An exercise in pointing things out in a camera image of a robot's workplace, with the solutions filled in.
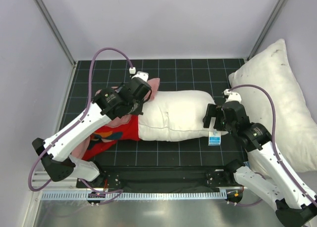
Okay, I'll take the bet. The aluminium frame post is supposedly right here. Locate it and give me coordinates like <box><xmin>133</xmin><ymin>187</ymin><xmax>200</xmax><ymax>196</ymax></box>
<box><xmin>33</xmin><ymin>0</ymin><xmax>76</xmax><ymax>67</ymax></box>
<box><xmin>247</xmin><ymin>0</ymin><xmax>288</xmax><ymax>60</ymax></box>

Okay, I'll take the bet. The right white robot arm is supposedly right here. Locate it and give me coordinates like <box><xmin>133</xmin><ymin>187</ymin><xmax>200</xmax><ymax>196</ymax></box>
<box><xmin>203</xmin><ymin>101</ymin><xmax>317</xmax><ymax>227</ymax></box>

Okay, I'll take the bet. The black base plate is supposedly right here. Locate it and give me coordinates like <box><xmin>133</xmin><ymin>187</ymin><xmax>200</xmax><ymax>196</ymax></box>
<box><xmin>90</xmin><ymin>166</ymin><xmax>242</xmax><ymax>193</ymax></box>

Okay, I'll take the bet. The white pillow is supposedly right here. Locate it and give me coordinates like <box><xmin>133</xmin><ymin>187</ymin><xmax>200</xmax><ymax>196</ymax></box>
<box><xmin>228</xmin><ymin>39</ymin><xmax>317</xmax><ymax>173</ymax></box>
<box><xmin>138</xmin><ymin>91</ymin><xmax>216</xmax><ymax>142</ymax></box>

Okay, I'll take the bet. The left aluminium frame post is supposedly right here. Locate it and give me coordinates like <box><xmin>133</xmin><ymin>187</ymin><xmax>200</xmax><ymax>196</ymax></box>
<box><xmin>33</xmin><ymin>0</ymin><xmax>76</xmax><ymax>67</ymax></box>

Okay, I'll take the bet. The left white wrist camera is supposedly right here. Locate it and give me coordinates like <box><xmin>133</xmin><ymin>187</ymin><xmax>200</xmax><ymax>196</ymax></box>
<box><xmin>129</xmin><ymin>67</ymin><xmax>149</xmax><ymax>82</ymax></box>

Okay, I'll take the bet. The white slotted cable duct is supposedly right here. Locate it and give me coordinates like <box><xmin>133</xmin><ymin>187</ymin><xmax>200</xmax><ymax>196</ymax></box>
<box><xmin>41</xmin><ymin>190</ymin><xmax>227</xmax><ymax>201</ymax></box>

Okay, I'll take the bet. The black grid mat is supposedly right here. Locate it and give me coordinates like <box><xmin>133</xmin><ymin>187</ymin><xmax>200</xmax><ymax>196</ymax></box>
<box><xmin>57</xmin><ymin>59</ymin><xmax>247</xmax><ymax>166</ymax></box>

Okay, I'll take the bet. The red patterned pillowcase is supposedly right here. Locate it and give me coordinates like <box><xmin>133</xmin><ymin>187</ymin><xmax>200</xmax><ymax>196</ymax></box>
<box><xmin>71</xmin><ymin>78</ymin><xmax>161</xmax><ymax>161</ymax></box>

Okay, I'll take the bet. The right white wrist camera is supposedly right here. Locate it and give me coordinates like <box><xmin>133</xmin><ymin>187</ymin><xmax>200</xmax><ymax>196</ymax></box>
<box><xmin>222</xmin><ymin>89</ymin><xmax>242</xmax><ymax>103</ymax></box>

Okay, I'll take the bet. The right aluminium frame post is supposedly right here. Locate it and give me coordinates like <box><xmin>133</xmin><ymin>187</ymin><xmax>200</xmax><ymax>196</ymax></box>
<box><xmin>247</xmin><ymin>0</ymin><xmax>288</xmax><ymax>60</ymax></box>

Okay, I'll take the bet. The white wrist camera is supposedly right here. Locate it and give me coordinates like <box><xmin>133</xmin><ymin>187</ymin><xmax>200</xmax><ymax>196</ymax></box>
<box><xmin>222</xmin><ymin>89</ymin><xmax>242</xmax><ymax>103</ymax></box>
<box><xmin>129</xmin><ymin>67</ymin><xmax>149</xmax><ymax>82</ymax></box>

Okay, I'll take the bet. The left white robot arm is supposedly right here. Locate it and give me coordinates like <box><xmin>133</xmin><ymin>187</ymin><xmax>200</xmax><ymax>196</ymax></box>
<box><xmin>32</xmin><ymin>72</ymin><xmax>152</xmax><ymax>188</ymax></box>

